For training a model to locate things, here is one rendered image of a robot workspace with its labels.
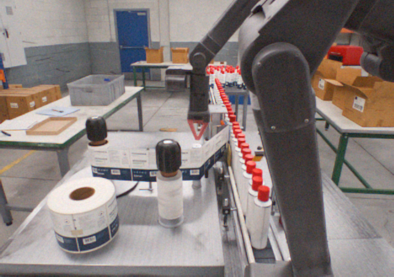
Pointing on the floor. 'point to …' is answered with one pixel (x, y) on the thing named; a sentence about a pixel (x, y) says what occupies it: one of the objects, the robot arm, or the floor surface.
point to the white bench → (60, 143)
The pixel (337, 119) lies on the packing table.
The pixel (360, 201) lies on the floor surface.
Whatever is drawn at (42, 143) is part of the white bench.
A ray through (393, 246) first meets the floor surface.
